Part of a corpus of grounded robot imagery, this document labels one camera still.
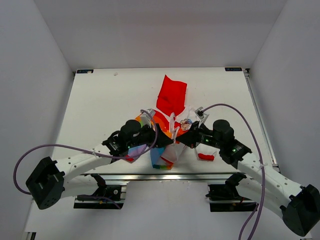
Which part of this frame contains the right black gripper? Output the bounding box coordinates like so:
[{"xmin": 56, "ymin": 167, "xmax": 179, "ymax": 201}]
[{"xmin": 176, "ymin": 120, "xmax": 224, "ymax": 150}]

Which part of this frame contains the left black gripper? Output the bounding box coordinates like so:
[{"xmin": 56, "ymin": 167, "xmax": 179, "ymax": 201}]
[{"xmin": 127, "ymin": 123, "xmax": 174, "ymax": 149}]

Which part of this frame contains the red rainbow kids jacket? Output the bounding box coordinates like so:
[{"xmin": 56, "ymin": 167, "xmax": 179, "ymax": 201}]
[{"xmin": 123, "ymin": 74, "xmax": 216, "ymax": 171}]

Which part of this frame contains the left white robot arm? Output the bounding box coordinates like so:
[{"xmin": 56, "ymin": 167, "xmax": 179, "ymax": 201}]
[{"xmin": 26, "ymin": 119, "xmax": 174, "ymax": 210}]

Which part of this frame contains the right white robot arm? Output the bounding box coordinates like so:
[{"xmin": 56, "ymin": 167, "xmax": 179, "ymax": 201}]
[{"xmin": 176, "ymin": 119, "xmax": 320, "ymax": 237}]

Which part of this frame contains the right blue table label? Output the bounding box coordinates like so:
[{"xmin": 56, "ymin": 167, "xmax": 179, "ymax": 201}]
[{"xmin": 224, "ymin": 67, "xmax": 243, "ymax": 72}]

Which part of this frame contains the blue table label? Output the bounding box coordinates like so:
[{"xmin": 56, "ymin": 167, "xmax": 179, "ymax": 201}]
[
  {"xmin": 76, "ymin": 69, "xmax": 94, "ymax": 74},
  {"xmin": 224, "ymin": 67, "xmax": 243, "ymax": 72}
]

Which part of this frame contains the left blue table label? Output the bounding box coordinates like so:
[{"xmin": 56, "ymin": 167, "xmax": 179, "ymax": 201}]
[{"xmin": 76, "ymin": 69, "xmax": 94, "ymax": 74}]

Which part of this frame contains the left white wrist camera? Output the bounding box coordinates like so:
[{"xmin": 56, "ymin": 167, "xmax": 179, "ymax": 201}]
[{"xmin": 139, "ymin": 108, "xmax": 156, "ymax": 127}]

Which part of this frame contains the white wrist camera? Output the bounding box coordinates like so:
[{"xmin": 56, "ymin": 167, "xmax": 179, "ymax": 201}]
[
  {"xmin": 139, "ymin": 108, "xmax": 156, "ymax": 127},
  {"xmin": 194, "ymin": 106, "xmax": 210, "ymax": 127}
]

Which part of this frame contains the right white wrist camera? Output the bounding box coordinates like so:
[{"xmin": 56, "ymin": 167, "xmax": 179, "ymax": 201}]
[{"xmin": 194, "ymin": 106, "xmax": 210, "ymax": 127}]

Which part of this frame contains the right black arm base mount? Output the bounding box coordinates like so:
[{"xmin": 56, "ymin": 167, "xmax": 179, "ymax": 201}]
[{"xmin": 205, "ymin": 172, "xmax": 258, "ymax": 213}]

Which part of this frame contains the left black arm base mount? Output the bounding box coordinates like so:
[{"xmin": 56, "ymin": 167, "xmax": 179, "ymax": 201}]
[{"xmin": 73, "ymin": 173, "xmax": 127, "ymax": 210}]

